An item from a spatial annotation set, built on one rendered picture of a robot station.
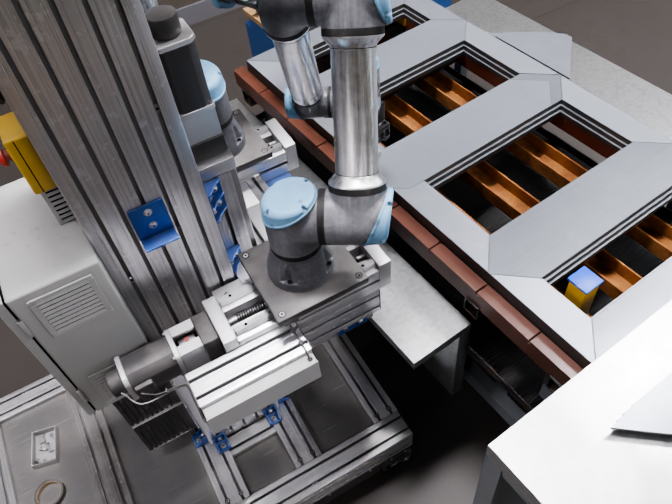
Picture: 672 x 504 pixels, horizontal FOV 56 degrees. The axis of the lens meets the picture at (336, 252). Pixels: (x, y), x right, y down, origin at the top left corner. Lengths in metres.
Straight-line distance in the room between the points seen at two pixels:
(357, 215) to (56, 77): 0.57
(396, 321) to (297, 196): 0.62
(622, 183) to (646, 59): 2.14
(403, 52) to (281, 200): 1.19
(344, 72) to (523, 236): 0.75
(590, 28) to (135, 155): 3.33
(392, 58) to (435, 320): 0.98
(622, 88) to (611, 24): 1.83
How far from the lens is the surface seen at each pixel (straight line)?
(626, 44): 4.09
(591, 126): 2.12
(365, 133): 1.21
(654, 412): 1.27
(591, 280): 1.64
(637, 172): 1.96
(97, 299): 1.38
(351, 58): 1.18
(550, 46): 2.53
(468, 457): 2.32
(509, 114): 2.08
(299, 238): 1.27
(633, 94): 2.43
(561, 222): 1.78
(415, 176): 1.85
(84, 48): 1.11
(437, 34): 2.42
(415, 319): 1.76
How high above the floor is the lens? 2.15
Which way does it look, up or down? 51 degrees down
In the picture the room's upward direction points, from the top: 7 degrees counter-clockwise
